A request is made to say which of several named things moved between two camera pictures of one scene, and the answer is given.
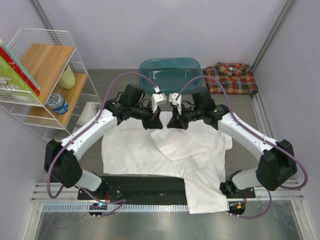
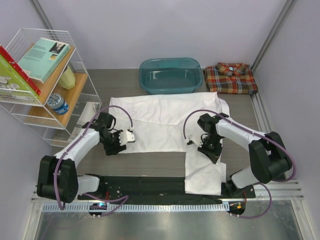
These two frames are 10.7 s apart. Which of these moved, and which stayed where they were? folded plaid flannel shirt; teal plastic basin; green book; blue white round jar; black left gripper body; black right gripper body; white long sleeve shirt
Moved: white long sleeve shirt; black left gripper body; black right gripper body
Stayed: teal plastic basin; green book; blue white round jar; folded plaid flannel shirt
